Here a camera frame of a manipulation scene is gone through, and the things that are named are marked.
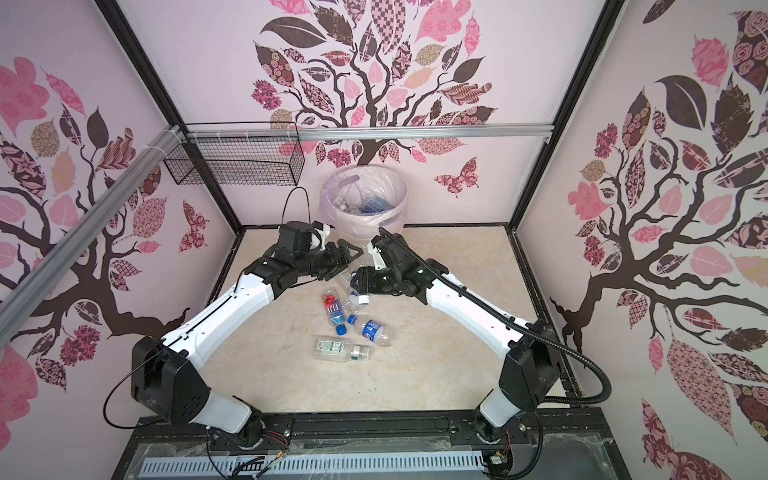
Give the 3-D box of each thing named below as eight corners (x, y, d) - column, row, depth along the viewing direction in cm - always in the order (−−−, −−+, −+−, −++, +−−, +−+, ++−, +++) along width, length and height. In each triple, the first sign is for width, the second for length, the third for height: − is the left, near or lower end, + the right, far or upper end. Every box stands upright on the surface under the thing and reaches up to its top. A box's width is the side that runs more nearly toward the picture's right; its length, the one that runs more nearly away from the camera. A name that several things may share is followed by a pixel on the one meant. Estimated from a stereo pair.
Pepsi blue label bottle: (345, 330, 93) (343, 323, 89) (353, 317, 96) (351, 310, 92) (388, 350, 89) (388, 344, 85) (395, 337, 91) (395, 330, 88)
